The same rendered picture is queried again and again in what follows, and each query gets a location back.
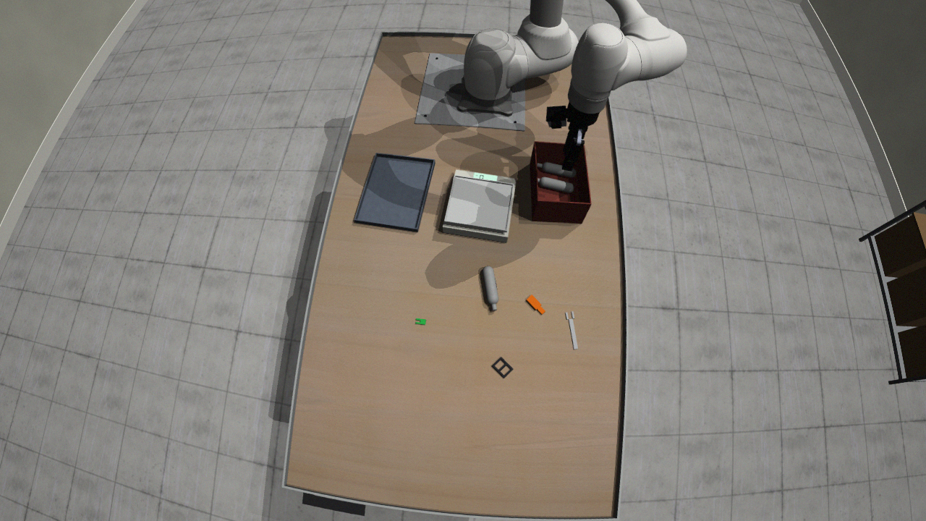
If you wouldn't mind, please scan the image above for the grey open-end spanner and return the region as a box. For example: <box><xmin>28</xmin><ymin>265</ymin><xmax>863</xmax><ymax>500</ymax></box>
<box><xmin>566</xmin><ymin>311</ymin><xmax>578</xmax><ymax>350</ymax></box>

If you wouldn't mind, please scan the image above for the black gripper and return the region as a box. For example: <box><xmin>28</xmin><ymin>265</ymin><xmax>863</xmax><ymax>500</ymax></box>
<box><xmin>562</xmin><ymin>102</ymin><xmax>600</xmax><ymax>171</ymax></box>

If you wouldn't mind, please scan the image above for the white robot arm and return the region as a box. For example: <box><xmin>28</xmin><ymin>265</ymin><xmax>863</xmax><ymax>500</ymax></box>
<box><xmin>449</xmin><ymin>0</ymin><xmax>687</xmax><ymax>117</ymax></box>

